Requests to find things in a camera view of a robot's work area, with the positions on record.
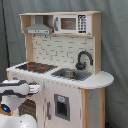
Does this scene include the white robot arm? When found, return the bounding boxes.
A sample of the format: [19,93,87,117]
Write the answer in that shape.
[0,80,42,128]

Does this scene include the black stovetop red burners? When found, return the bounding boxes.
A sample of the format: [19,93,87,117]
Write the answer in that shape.
[18,62,55,73]

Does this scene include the grey ice dispenser panel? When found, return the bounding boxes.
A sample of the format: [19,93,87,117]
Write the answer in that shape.
[54,94,70,120]

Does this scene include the white oven door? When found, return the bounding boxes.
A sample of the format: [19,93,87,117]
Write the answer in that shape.
[18,94,44,128]

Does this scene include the black toy faucet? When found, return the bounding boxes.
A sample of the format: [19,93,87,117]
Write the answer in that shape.
[75,51,93,70]

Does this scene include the grey toy sink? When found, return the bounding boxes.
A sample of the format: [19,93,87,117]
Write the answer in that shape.
[52,68,92,81]

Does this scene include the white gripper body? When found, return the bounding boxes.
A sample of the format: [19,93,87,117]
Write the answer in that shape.
[29,84,42,94]

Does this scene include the white toy microwave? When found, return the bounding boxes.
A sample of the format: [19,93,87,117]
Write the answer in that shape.
[54,14,91,34]

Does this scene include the grey cabinet door handle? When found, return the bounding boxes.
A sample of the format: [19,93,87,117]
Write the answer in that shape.
[47,102,51,120]

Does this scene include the wooden toy kitchen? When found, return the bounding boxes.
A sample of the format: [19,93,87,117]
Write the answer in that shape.
[7,11,114,128]

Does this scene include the grey range hood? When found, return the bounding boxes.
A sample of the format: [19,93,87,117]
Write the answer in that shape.
[24,15,52,34]

